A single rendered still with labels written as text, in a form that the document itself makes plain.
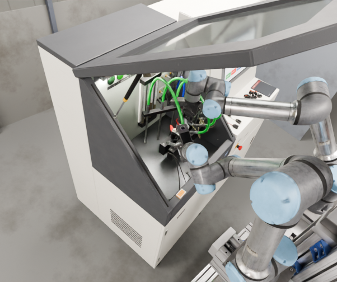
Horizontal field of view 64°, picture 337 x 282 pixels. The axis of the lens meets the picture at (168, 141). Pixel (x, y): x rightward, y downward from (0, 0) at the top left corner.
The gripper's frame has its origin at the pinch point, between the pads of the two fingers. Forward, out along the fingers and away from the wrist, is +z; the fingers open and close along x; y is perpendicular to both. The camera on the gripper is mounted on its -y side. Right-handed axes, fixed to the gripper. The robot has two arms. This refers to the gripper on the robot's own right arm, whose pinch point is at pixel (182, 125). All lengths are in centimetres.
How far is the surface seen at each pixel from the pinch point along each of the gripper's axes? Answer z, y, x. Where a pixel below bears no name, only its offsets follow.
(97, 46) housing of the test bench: -34, -43, -18
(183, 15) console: -37, -33, 35
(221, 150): 21.2, 19.7, 19.9
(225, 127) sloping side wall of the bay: 13.9, 13.5, 31.2
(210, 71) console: -13.7, -8.0, 35.5
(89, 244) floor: 116, -29, -53
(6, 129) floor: 116, -183, -31
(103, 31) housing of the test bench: -34, -52, -6
